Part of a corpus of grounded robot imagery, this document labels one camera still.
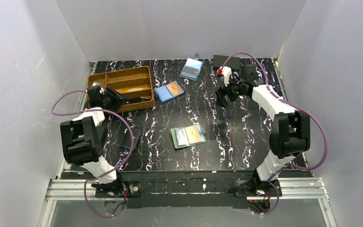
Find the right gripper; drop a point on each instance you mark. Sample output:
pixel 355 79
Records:
pixel 226 92

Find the black cards in tray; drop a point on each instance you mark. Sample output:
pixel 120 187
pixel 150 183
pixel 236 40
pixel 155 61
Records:
pixel 137 100

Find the small black wallet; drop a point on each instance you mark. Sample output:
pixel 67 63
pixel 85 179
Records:
pixel 131 139

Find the aluminium frame rail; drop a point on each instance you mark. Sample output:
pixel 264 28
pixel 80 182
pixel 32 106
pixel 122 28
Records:
pixel 292 188

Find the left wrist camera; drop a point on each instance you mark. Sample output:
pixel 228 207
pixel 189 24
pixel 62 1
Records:
pixel 95 84

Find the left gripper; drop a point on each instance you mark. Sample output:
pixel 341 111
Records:
pixel 115 100

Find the woven brown organizer tray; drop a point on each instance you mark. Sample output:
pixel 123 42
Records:
pixel 128 78

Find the blue card holder grey card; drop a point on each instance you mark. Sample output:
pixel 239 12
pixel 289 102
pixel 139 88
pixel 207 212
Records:
pixel 191 69

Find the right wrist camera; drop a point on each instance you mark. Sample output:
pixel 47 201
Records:
pixel 225 73

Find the green card holder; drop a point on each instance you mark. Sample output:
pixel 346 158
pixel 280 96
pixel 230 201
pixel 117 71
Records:
pixel 180 139

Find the black box at back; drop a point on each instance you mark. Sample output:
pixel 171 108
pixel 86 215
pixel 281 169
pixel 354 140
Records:
pixel 233 62

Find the orange VIP card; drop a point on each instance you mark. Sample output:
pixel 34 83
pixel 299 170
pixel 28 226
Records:
pixel 194 134

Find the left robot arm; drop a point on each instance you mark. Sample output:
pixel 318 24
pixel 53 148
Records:
pixel 83 137

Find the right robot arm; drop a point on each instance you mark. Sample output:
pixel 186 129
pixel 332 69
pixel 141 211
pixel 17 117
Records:
pixel 290 128

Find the blue card holder orange card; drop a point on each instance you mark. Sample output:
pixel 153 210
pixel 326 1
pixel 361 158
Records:
pixel 168 92

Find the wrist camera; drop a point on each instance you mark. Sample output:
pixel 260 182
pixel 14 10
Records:
pixel 95 84
pixel 225 73

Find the orange card in tray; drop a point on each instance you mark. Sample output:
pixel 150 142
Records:
pixel 130 90

